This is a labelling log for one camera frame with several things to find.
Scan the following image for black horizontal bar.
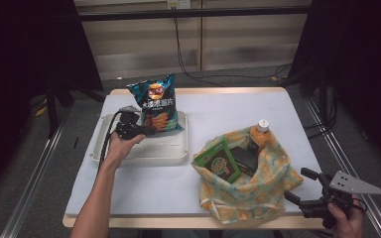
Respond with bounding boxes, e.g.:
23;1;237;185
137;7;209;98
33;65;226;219
78;5;312;23

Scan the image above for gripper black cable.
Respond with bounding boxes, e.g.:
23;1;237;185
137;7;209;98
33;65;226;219
351;197;368;213
97;110;127;174

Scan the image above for black box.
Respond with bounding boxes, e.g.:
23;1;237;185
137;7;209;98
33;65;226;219
229;146;262;178

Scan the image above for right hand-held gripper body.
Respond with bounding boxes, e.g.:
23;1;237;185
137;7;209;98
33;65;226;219
299;171;381;230

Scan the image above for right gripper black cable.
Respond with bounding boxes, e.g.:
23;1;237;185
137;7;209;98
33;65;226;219
351;197;368;213

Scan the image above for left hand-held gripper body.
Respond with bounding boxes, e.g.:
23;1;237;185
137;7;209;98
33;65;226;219
114;104;143;141

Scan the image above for green box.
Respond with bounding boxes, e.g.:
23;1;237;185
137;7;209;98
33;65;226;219
193;138;242;184

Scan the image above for black hanging cable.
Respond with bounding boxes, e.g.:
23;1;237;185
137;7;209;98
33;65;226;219
173;16;293;87

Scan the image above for lemon print fabric bag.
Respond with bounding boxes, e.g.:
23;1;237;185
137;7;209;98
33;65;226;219
191;126;305;225

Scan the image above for white table cover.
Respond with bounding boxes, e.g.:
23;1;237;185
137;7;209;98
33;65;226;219
64;90;326;217

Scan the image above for person's right hand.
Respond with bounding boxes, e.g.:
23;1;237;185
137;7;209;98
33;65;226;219
326;194;365;238

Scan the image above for blue chips bag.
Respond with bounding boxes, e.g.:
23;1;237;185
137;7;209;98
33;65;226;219
126;72;185;133

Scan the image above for orange juice bottle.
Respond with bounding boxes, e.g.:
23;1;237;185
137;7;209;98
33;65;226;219
248;119;272;154

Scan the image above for black floor cables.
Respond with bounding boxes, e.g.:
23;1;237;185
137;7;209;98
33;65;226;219
304;88;339;140

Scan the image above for white plastic tray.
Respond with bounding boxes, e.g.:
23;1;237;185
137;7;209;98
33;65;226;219
89;111;191;168

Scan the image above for black curtain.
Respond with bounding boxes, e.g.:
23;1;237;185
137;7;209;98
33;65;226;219
0;0;104;201
287;0;381;173

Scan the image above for person's left hand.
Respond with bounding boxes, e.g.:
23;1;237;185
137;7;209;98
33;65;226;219
104;131;147;170

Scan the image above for metal floor rail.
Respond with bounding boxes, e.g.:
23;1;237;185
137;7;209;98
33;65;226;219
0;120;67;238
303;97;381;238

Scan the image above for white wall outlet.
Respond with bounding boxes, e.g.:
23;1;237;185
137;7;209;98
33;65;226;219
167;0;191;10

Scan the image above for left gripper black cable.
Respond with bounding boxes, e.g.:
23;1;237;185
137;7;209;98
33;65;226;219
97;110;127;174

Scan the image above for black metal stand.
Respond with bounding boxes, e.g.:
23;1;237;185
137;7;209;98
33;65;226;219
45;82;60;139

